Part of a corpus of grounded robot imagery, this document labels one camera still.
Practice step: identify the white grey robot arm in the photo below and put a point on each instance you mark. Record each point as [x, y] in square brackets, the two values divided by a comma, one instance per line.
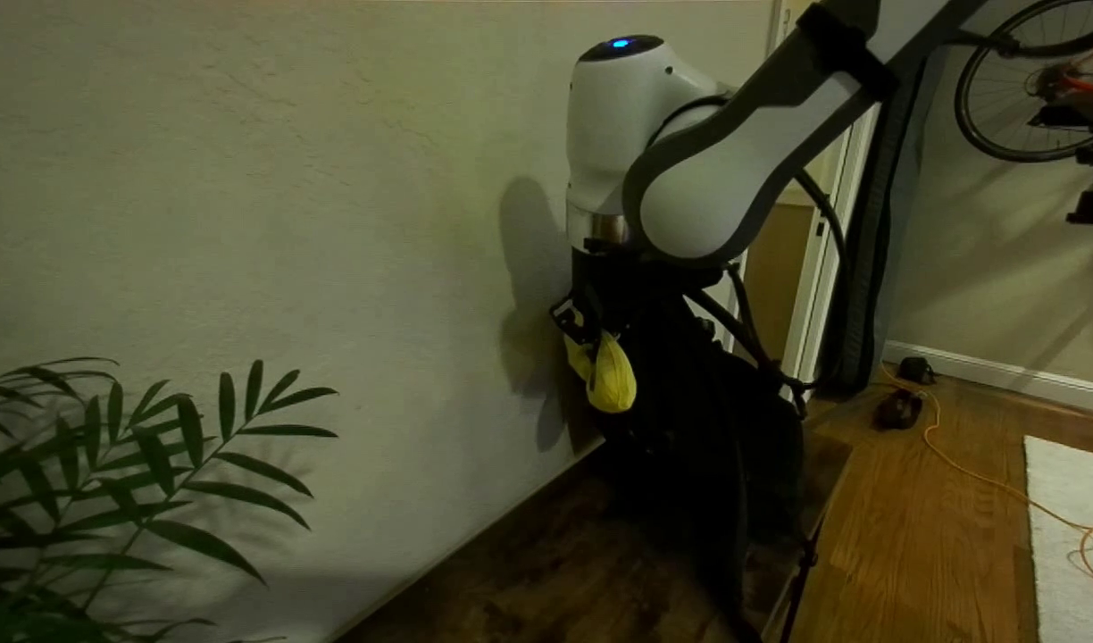
[673, 174]

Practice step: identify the dark object on floor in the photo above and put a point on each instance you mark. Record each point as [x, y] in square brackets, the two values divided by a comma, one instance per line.
[898, 411]

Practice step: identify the white floor rug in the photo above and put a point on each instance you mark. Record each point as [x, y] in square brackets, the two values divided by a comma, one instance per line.
[1057, 484]

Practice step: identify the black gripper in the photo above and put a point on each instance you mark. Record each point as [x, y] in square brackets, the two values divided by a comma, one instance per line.
[619, 293]

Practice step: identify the green potted palm plant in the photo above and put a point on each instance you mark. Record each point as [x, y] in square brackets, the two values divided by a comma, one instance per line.
[98, 486]

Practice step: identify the bicycle wheel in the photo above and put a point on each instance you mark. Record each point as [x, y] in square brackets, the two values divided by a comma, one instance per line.
[1028, 87]

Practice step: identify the yellow zippered pouch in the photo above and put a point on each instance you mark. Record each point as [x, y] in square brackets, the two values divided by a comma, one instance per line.
[605, 371]

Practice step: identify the white door frame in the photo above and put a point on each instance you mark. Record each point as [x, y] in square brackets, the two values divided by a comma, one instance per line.
[838, 174]

